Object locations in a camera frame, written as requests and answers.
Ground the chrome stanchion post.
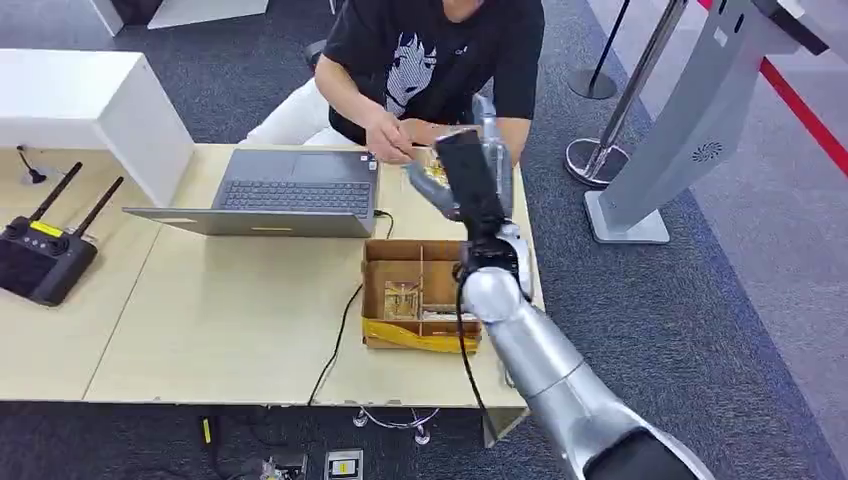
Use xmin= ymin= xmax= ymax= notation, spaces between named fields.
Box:
xmin=564 ymin=0 xmax=687 ymax=189

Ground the person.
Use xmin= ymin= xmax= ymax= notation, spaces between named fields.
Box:
xmin=239 ymin=0 xmax=547 ymax=167

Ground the white platform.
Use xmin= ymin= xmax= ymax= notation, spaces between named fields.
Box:
xmin=89 ymin=0 xmax=270 ymax=38

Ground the white cabinet block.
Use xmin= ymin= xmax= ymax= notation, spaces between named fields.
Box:
xmin=0 ymin=48 xmax=197 ymax=208

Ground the black laptop power cable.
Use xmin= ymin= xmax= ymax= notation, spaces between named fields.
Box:
xmin=307 ymin=209 xmax=395 ymax=407

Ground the pale desk leg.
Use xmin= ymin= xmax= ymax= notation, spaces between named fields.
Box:
xmin=482 ymin=406 xmax=531 ymax=450

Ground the stack of cards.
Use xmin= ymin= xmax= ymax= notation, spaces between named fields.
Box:
xmin=420 ymin=304 xmax=480 ymax=324

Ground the floor socket box yellow label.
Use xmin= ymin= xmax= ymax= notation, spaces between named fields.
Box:
xmin=324 ymin=449 xmax=364 ymax=480

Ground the yellow tape strip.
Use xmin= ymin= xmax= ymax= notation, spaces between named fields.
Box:
xmin=362 ymin=317 xmax=482 ymax=354

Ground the grey laptop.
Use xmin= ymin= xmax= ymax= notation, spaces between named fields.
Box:
xmin=123 ymin=148 xmax=380 ymax=239

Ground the grey floor socket box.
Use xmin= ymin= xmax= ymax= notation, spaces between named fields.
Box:
xmin=261 ymin=452 xmax=309 ymax=480

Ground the person's right hand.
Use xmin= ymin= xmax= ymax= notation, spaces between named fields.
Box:
xmin=364 ymin=111 xmax=417 ymax=166

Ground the black remote controller with antennas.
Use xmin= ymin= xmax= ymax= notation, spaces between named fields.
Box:
xmin=0 ymin=161 xmax=125 ymax=308

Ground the black and pale wrist camera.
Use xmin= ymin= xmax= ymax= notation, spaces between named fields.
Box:
xmin=433 ymin=127 xmax=510 ymax=243

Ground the gold card with cross print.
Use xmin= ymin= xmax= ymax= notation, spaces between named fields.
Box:
xmin=384 ymin=281 xmax=422 ymax=322

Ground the wooden card box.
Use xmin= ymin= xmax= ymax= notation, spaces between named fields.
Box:
xmin=360 ymin=239 xmax=485 ymax=354

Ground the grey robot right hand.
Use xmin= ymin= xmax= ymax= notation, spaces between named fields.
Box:
xmin=402 ymin=94 xmax=516 ymax=225

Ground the red barrier belt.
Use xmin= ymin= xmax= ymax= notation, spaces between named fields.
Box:
xmin=695 ymin=0 xmax=848 ymax=177

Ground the black office chair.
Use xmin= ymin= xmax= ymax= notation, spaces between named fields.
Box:
xmin=304 ymin=38 xmax=330 ymax=73

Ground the small black desk microphone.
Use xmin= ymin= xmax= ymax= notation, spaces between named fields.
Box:
xmin=16 ymin=145 xmax=48 ymax=187

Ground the white cable under desk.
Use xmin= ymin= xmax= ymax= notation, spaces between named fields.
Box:
xmin=352 ymin=406 xmax=442 ymax=446

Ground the grey kiosk stand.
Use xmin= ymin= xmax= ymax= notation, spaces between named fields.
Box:
xmin=584 ymin=0 xmax=829 ymax=246

